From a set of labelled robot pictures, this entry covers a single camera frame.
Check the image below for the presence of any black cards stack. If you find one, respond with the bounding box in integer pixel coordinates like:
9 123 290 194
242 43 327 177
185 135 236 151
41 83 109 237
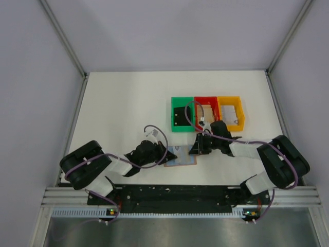
173 107 192 127

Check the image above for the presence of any brown leather card holder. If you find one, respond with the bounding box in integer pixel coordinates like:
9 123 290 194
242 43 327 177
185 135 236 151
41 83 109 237
164 145 197 167

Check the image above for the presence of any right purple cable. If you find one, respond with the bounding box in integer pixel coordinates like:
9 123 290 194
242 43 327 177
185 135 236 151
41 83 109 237
184 100 300 224

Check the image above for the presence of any aluminium frame profile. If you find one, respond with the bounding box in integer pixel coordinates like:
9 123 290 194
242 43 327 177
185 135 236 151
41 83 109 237
38 0 89 78

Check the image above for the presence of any grey cable duct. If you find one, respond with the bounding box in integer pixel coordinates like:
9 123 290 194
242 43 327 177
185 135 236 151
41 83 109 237
51 208 245 219

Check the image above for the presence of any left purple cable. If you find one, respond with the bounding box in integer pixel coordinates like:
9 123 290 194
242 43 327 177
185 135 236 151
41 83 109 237
64 125 169 224

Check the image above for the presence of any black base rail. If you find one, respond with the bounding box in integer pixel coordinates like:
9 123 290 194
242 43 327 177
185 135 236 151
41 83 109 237
87 183 258 214

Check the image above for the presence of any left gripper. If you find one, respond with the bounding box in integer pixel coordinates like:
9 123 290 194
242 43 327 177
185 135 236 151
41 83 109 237
140 140 176 166

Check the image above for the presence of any silver cards stack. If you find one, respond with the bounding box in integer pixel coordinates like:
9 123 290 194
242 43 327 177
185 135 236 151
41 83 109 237
221 105 239 126

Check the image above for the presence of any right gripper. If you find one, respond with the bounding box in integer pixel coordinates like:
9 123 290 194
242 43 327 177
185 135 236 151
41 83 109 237
189 132 221 155

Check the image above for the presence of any yellow plastic bin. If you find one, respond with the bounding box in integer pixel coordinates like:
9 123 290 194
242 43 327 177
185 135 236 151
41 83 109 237
217 96 245 132

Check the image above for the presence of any green plastic bin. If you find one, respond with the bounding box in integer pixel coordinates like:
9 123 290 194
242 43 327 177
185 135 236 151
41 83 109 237
171 96 195 132

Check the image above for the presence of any red plastic bin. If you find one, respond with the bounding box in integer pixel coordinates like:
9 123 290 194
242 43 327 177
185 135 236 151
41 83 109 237
194 96 222 130

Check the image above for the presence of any purple cable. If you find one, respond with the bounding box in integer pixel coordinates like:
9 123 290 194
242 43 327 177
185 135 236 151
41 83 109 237
64 125 169 224
184 100 300 224

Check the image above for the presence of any gold cards stack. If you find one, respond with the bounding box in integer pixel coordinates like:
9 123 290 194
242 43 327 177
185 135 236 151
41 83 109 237
197 104 215 123

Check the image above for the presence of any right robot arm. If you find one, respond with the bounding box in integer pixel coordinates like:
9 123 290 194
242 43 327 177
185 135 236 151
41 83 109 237
189 120 310 204

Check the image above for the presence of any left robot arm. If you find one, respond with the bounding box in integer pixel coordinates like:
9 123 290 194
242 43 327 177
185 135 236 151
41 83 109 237
60 129 177 204

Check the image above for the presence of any silver credit card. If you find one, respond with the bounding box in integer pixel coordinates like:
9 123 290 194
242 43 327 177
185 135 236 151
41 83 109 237
171 145 192 165

